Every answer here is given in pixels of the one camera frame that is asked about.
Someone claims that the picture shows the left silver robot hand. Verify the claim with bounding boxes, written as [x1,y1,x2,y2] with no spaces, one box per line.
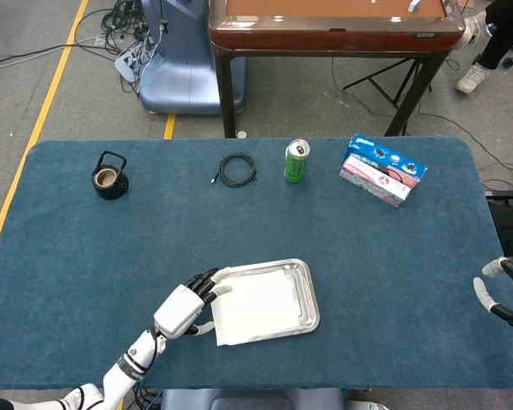
[153,266,233,341]

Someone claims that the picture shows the white paper sheet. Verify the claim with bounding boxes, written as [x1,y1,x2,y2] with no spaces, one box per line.
[210,268,303,347]

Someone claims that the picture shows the silver metal tray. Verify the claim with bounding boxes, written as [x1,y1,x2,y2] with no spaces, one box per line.
[213,257,321,346]

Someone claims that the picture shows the grey blue robot torso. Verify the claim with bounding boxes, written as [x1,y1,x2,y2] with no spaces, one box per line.
[160,387,347,410]

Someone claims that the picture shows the blue felt table cloth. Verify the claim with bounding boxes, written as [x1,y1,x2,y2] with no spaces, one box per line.
[0,136,513,390]

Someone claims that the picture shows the green energy drink can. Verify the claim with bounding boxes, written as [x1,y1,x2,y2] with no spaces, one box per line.
[283,138,311,185]

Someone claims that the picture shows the pink floral box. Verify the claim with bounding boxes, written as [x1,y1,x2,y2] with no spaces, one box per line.
[339,153,413,208]

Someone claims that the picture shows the blue cookie box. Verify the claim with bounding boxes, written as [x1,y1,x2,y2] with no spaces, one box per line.
[346,133,428,189]

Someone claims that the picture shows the white sneaker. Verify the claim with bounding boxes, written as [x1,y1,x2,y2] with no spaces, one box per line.
[455,62,492,95]
[459,15,482,46]

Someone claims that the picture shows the black folding tripod stand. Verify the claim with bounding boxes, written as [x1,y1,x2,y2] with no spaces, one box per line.
[342,57,433,108]

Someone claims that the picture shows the person's black trouser leg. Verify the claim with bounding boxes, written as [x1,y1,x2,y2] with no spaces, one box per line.
[478,0,513,72]

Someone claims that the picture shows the brown mahjong table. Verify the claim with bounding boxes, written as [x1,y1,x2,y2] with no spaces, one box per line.
[208,0,466,138]

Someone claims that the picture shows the black teapot with handle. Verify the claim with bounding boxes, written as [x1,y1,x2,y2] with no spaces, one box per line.
[91,150,130,201]

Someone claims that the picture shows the coiled black cable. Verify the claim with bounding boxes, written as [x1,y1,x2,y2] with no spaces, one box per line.
[210,153,258,187]

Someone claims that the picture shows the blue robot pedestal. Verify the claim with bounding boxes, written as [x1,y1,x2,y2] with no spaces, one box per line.
[139,0,247,115]

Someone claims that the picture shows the tangled black floor cables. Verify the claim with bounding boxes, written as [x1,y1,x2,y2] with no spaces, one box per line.
[100,0,163,93]

